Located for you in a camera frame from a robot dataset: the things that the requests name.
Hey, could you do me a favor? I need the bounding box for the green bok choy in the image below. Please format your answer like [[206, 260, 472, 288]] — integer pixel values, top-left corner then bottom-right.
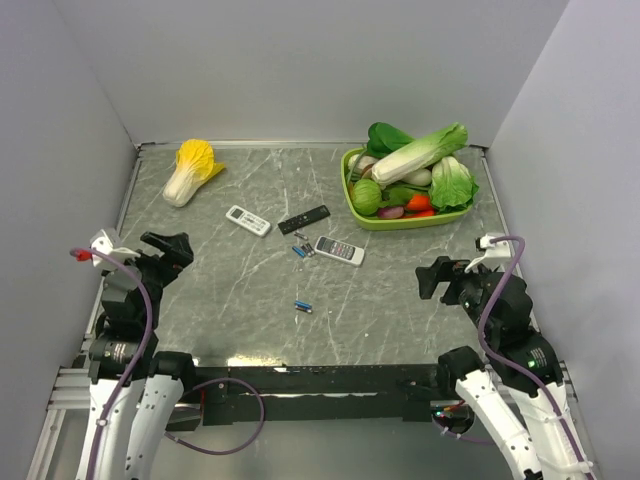
[[429, 156, 479, 213]]

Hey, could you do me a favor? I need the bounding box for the dark green spinach leaf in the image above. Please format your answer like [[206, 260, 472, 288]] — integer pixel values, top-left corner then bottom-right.
[[366, 122, 415, 159]]

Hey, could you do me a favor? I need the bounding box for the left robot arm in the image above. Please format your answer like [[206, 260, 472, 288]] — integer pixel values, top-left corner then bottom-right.
[[73, 229, 198, 479]]

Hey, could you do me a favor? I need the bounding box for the orange carrot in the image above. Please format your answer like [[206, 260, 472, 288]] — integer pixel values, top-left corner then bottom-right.
[[405, 194, 432, 212]]

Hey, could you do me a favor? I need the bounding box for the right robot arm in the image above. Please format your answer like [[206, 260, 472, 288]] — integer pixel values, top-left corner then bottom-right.
[[415, 256, 595, 479]]

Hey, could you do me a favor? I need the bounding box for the white garlic bulb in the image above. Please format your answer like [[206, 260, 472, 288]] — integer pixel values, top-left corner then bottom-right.
[[347, 155, 378, 175]]

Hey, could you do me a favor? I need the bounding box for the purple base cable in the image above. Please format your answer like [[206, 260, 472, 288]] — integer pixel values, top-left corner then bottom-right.
[[164, 377, 266, 456], [432, 422, 496, 446]]

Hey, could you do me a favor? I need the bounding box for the long green napa cabbage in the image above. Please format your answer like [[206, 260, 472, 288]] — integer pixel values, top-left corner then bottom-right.
[[372, 122, 468, 187]]

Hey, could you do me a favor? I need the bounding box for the green plastic basket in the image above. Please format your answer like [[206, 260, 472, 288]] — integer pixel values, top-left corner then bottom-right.
[[340, 147, 474, 231]]

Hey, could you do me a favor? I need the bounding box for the purple onion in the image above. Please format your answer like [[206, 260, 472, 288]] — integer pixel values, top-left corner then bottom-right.
[[377, 206, 405, 220]]

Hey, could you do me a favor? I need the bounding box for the white air conditioner remote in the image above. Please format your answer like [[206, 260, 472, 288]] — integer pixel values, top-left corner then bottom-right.
[[225, 205, 271, 238]]

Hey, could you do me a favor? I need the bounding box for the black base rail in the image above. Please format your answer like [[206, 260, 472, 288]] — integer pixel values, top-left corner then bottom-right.
[[179, 364, 461, 426]]

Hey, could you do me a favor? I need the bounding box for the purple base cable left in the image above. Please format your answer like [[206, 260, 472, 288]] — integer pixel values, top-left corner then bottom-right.
[[164, 377, 266, 456]]

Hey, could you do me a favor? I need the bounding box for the aluminium frame rail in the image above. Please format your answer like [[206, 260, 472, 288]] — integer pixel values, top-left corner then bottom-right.
[[47, 368, 90, 410]]

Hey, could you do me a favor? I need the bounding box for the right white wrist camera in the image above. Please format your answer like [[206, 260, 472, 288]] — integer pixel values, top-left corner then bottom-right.
[[465, 233, 512, 273]]

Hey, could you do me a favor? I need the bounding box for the black slim remote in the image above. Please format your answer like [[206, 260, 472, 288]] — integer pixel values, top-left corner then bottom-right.
[[278, 205, 330, 235]]

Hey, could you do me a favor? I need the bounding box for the white radish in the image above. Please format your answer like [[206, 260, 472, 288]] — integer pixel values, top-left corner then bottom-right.
[[401, 169, 432, 187]]

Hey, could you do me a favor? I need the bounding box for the brown mushroom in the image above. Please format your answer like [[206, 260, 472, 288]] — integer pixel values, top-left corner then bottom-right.
[[361, 164, 373, 179]]

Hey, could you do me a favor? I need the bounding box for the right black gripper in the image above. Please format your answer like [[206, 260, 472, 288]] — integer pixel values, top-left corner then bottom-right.
[[414, 253, 497, 338]]

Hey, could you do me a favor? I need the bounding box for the round green cabbage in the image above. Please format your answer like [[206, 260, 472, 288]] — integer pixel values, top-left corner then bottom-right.
[[351, 179, 383, 216]]

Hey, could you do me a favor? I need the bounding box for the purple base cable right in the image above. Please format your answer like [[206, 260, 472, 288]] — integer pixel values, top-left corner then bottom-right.
[[432, 422, 496, 446]]

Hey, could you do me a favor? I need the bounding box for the yellow napa cabbage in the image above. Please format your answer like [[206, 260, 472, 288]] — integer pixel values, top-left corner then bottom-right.
[[163, 139, 226, 208]]

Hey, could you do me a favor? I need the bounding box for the white grey-faced remote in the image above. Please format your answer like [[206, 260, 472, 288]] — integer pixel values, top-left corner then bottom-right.
[[314, 236, 365, 267]]

